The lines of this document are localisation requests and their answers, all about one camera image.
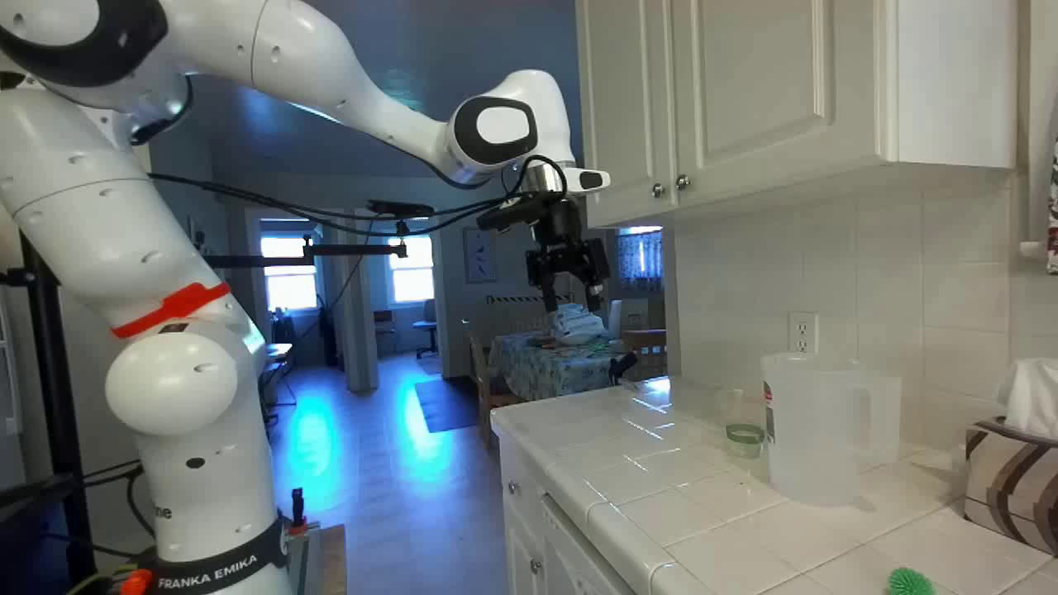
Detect floral curtain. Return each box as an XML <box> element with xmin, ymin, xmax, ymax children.
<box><xmin>1037</xmin><ymin>136</ymin><xmax>1058</xmax><ymax>276</ymax></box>

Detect white room pillar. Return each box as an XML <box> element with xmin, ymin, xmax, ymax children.
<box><xmin>316</xmin><ymin>217</ymin><xmax>384</xmax><ymax>401</ymax></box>

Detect table with patterned cloth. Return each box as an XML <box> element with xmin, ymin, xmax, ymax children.
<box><xmin>488</xmin><ymin>326</ymin><xmax>629</xmax><ymax>404</ymax></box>

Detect white upper cabinet carcass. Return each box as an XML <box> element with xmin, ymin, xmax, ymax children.
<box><xmin>879</xmin><ymin>0</ymin><xmax>1019</xmax><ymax>175</ymax></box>

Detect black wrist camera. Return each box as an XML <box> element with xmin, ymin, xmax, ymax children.
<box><xmin>477</xmin><ymin>190</ymin><xmax>551</xmax><ymax>234</ymax></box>

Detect white tissue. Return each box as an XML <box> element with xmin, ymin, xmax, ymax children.
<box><xmin>999</xmin><ymin>357</ymin><xmax>1058</xmax><ymax>444</ymax></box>

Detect white wall outlet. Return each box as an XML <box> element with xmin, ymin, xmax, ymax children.
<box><xmin>788</xmin><ymin>310</ymin><xmax>822</xmax><ymax>361</ymax></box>

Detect black camera boom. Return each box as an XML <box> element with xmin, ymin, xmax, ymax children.
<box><xmin>203</xmin><ymin>217</ymin><xmax>414</xmax><ymax>272</ymax></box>

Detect dark floor rug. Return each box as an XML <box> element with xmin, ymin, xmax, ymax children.
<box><xmin>414</xmin><ymin>378</ymin><xmax>483</xmax><ymax>436</ymax></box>

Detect white counter base cabinet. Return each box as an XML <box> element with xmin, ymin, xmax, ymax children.
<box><xmin>492</xmin><ymin>427</ymin><xmax>664</xmax><ymax>595</ymax></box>

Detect dark wooden chair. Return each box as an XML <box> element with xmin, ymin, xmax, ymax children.
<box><xmin>460</xmin><ymin>316</ymin><xmax>512</xmax><ymax>444</ymax></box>

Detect red tape band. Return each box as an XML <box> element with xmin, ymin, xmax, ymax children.
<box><xmin>110</xmin><ymin>276</ymin><xmax>235</xmax><ymax>342</ymax></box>

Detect framed wall picture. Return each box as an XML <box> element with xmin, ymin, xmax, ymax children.
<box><xmin>460</xmin><ymin>223</ymin><xmax>505</xmax><ymax>288</ymax></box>

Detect robot mounting table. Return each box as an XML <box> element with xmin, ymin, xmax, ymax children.
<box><xmin>282</xmin><ymin>521</ymin><xmax>351</xmax><ymax>595</ymax></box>

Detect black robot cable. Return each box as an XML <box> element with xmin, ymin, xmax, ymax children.
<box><xmin>144</xmin><ymin>151</ymin><xmax>581</xmax><ymax>236</ymax></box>

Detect white translucent plastic pitcher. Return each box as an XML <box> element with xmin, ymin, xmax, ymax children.
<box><xmin>756</xmin><ymin>351</ymin><xmax>905</xmax><ymax>509</ymax></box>

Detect black stand pole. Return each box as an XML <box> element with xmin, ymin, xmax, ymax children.
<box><xmin>0</xmin><ymin>234</ymin><xmax>99</xmax><ymax>587</ymax></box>

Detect clear plastic cup green band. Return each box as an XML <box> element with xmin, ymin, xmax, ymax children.
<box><xmin>721</xmin><ymin>384</ymin><xmax>769</xmax><ymax>463</ymax></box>

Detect folded white towels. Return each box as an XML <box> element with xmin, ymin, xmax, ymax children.
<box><xmin>545</xmin><ymin>305</ymin><xmax>613</xmax><ymax>348</ymax></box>

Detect orange cable connector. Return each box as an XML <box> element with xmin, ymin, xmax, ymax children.
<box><xmin>113</xmin><ymin>565</ymin><xmax>157</xmax><ymax>595</ymax></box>

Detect bright room window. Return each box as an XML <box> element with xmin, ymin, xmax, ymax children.
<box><xmin>387</xmin><ymin>228</ymin><xmax>438</xmax><ymax>308</ymax></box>
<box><xmin>259</xmin><ymin>217</ymin><xmax>323</xmax><ymax>316</ymax></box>
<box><xmin>615</xmin><ymin>222</ymin><xmax>668</xmax><ymax>289</ymax></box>

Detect small green object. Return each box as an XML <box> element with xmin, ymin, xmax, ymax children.
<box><xmin>883</xmin><ymin>565</ymin><xmax>939</xmax><ymax>595</ymax></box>

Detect black bar camera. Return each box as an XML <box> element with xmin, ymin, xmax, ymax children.
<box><xmin>362</xmin><ymin>196</ymin><xmax>438</xmax><ymax>222</ymax></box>

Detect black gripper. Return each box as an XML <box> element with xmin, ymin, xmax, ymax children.
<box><xmin>527</xmin><ymin>196</ymin><xmax>613</xmax><ymax>316</ymax></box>

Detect white upper cabinet door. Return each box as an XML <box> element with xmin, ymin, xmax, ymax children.
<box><xmin>668</xmin><ymin>0</ymin><xmax>899</xmax><ymax>212</ymax></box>
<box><xmin>573</xmin><ymin>0</ymin><xmax>678</xmax><ymax>223</ymax></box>

